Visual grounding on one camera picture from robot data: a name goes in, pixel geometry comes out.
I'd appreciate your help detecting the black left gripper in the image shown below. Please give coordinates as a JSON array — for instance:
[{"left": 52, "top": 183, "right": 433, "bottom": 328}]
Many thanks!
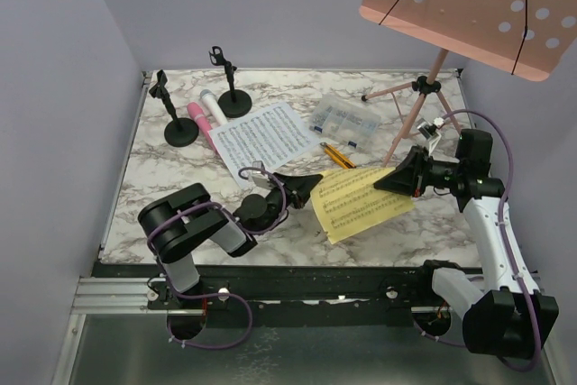
[{"left": 256, "top": 172, "right": 322, "bottom": 235}]

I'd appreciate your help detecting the yellow sheet music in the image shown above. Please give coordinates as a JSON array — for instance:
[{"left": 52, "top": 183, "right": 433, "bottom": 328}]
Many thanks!
[{"left": 310, "top": 167, "right": 414, "bottom": 244}]

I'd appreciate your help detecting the white sheet music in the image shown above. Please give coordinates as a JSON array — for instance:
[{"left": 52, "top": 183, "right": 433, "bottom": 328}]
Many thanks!
[{"left": 210, "top": 102, "right": 320, "bottom": 188}]

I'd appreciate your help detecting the black round-base mic stand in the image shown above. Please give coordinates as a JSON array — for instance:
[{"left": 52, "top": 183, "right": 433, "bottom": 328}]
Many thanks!
[{"left": 209, "top": 46, "right": 252, "bottom": 119}]

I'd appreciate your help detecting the white toy microphone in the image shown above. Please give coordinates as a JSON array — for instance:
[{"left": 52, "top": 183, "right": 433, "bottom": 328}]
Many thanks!
[{"left": 200, "top": 89, "right": 228, "bottom": 126}]

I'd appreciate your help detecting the pink toy microphone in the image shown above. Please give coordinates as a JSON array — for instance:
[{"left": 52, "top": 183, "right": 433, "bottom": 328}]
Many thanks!
[{"left": 187, "top": 102, "right": 216, "bottom": 151}]

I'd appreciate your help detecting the pink music stand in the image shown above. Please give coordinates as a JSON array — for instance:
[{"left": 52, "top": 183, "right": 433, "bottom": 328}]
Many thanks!
[{"left": 358, "top": 0, "right": 577, "bottom": 169}]

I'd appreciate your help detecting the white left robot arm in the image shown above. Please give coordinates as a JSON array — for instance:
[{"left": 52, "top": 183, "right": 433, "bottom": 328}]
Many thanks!
[{"left": 137, "top": 166, "right": 323, "bottom": 308}]

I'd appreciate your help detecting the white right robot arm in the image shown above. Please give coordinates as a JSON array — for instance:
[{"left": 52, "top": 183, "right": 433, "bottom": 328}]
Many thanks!
[{"left": 374, "top": 129, "right": 559, "bottom": 360}]

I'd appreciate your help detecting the yellow utility knife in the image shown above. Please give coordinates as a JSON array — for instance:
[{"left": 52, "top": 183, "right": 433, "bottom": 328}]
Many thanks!
[{"left": 320, "top": 142, "right": 357, "bottom": 170}]

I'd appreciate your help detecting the clear plastic organizer box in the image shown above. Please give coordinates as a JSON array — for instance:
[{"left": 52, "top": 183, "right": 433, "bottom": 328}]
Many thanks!
[{"left": 308, "top": 96, "right": 382, "bottom": 149}]

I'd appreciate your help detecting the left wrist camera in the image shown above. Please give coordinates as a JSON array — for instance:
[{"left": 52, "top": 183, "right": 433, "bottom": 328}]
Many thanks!
[{"left": 247, "top": 160, "right": 276, "bottom": 189}]

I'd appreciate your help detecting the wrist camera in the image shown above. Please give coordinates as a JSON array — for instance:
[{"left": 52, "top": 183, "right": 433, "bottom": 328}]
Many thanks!
[
  {"left": 417, "top": 117, "right": 444, "bottom": 154},
  {"left": 247, "top": 160, "right": 276, "bottom": 189}
]

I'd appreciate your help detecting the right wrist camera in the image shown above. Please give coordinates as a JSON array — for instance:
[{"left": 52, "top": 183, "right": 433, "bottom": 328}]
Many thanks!
[{"left": 417, "top": 117, "right": 444, "bottom": 154}]

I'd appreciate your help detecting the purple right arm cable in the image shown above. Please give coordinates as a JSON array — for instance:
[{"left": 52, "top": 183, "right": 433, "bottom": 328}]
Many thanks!
[{"left": 439, "top": 109, "right": 542, "bottom": 372}]

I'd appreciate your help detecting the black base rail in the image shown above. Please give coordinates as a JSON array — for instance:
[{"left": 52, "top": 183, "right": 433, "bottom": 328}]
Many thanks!
[{"left": 148, "top": 265, "right": 447, "bottom": 328}]

